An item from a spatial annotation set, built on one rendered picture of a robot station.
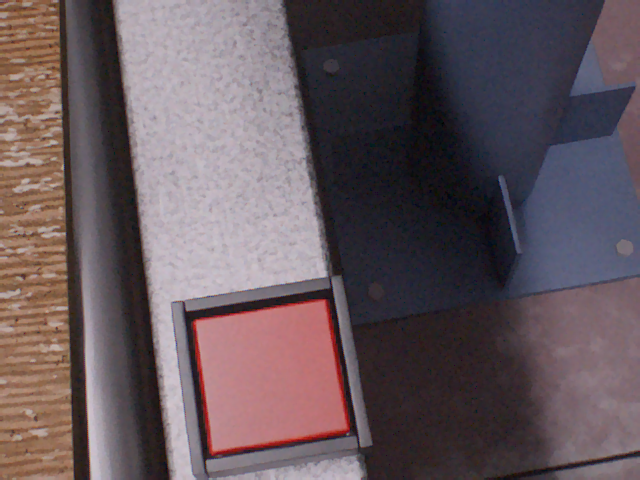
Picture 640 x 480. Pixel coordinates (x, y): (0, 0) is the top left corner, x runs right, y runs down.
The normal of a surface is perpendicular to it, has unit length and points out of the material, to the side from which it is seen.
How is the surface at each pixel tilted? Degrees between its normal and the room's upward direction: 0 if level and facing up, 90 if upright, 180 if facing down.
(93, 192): 31
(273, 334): 0
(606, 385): 0
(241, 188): 0
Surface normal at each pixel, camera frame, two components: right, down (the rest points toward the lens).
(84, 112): 0.50, -0.36
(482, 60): -0.36, 0.88
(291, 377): -0.02, -0.33
